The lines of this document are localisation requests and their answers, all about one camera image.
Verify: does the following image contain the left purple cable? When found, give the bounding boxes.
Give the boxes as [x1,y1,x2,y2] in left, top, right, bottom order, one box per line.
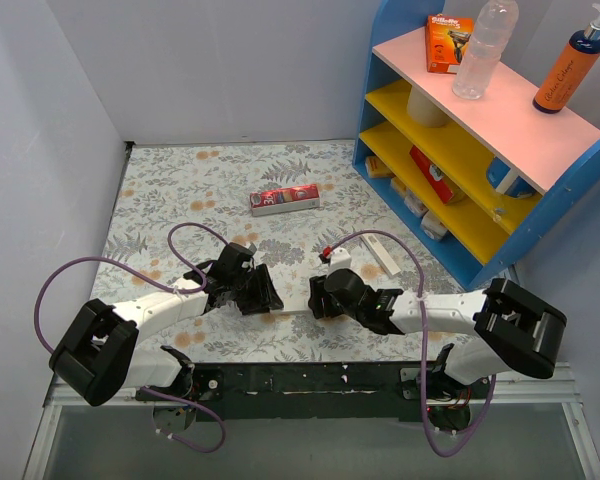
[33,222,227,454]

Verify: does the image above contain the yellow soap pack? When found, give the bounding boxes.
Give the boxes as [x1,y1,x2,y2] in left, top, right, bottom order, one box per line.
[365,155,394,179]

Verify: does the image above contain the purple cable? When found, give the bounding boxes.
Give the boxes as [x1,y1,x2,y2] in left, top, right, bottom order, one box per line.
[33,222,227,454]
[324,229,497,458]

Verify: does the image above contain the red toothpaste box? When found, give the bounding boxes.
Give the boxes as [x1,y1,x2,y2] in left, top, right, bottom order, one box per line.
[249,184,321,217]

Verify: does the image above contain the blue white container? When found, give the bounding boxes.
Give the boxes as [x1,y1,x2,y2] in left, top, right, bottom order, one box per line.
[486,157,536,199]

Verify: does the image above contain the floral table mat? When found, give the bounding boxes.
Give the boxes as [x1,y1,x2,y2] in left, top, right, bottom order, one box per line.
[92,141,466,363]

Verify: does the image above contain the beige paper roll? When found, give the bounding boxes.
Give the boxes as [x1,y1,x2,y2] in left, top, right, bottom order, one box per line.
[407,88,449,128]

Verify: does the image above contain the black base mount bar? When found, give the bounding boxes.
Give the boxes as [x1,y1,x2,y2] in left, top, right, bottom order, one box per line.
[179,360,491,426]

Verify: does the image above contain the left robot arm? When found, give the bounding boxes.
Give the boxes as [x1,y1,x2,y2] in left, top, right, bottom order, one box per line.
[49,243,284,406]

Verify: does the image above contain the orange pump lotion bottle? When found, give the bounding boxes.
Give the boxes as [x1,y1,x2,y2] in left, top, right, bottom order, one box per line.
[532,3,600,114]

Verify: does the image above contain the red box on shelf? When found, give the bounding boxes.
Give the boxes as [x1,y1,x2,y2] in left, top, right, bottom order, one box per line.
[410,146,462,204]

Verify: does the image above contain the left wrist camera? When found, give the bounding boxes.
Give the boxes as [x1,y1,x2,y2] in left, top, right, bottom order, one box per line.
[237,243,257,255]

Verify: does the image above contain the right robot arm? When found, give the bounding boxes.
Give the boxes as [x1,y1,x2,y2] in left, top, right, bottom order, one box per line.
[308,269,567,399]

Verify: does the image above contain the clear plastic bottle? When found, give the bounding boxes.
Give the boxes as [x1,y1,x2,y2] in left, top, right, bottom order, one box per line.
[452,0,519,100]

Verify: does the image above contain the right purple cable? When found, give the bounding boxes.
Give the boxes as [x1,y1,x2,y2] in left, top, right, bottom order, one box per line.
[324,229,497,458]

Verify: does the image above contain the blue yellow pink shelf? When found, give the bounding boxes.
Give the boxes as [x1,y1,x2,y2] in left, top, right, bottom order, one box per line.
[353,1,600,289]

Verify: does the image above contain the orange razor box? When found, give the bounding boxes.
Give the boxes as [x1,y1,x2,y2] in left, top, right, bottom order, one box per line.
[425,14,474,74]

